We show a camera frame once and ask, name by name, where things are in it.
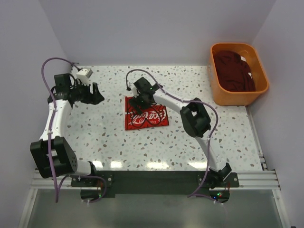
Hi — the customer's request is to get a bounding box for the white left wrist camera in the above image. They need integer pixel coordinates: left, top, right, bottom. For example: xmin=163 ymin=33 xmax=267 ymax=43
xmin=76 ymin=68 xmax=93 ymax=85

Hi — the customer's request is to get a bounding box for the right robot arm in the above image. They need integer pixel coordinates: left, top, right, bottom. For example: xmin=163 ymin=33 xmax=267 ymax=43
xmin=126 ymin=77 xmax=232 ymax=189

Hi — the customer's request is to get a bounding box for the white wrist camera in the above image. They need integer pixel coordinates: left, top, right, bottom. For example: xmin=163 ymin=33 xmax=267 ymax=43
xmin=127 ymin=85 xmax=139 ymax=97
xmin=76 ymin=68 xmax=93 ymax=85

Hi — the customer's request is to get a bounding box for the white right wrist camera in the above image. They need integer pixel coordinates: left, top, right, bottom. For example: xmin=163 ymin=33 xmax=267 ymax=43
xmin=127 ymin=85 xmax=139 ymax=97

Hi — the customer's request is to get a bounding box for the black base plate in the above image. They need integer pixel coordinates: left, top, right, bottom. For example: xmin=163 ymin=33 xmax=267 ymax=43
xmin=71 ymin=171 xmax=240 ymax=202

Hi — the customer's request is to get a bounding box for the white t shirt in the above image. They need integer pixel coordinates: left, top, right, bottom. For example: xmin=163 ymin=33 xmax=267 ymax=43
xmin=124 ymin=97 xmax=169 ymax=131

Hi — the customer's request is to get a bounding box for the dark red t shirt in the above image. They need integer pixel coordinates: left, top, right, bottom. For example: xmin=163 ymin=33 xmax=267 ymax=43
xmin=214 ymin=50 xmax=256 ymax=92

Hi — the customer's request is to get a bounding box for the orange plastic basket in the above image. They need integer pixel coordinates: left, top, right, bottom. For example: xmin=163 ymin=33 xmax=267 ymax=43
xmin=208 ymin=42 xmax=269 ymax=106

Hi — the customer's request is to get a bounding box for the aluminium frame rail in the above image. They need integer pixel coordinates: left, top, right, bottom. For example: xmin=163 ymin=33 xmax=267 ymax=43
xmin=19 ymin=154 xmax=291 ymax=228

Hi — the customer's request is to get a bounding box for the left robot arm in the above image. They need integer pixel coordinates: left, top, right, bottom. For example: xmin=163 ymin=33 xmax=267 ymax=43
xmin=30 ymin=68 xmax=104 ymax=179

